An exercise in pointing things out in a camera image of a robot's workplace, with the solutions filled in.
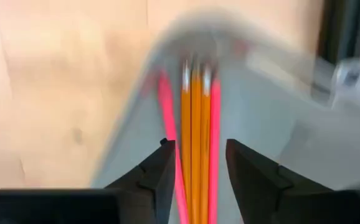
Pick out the grey plastic bin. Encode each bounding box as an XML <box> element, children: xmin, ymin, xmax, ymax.
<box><xmin>89</xmin><ymin>11</ymin><xmax>360</xmax><ymax>224</ymax></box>

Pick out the pink pencil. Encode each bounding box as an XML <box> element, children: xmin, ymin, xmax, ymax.
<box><xmin>157</xmin><ymin>70</ymin><xmax>190</xmax><ymax>224</ymax></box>
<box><xmin>207</xmin><ymin>77</ymin><xmax>222</xmax><ymax>224</ymax></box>

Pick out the orange pencil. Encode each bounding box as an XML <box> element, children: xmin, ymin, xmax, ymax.
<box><xmin>191</xmin><ymin>62</ymin><xmax>203</xmax><ymax>224</ymax></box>
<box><xmin>179</xmin><ymin>60</ymin><xmax>196</xmax><ymax>224</ymax></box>
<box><xmin>199</xmin><ymin>63</ymin><xmax>212</xmax><ymax>224</ymax></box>

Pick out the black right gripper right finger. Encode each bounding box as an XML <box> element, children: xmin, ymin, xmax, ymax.
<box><xmin>225</xmin><ymin>138</ymin><xmax>334</xmax><ymax>224</ymax></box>

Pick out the white mounting bracket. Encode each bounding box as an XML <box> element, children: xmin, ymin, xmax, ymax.
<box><xmin>310</xmin><ymin>58</ymin><xmax>360</xmax><ymax>110</ymax></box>

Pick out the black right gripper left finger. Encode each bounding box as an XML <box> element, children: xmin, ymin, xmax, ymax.
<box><xmin>105</xmin><ymin>138</ymin><xmax>177</xmax><ymax>224</ymax></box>

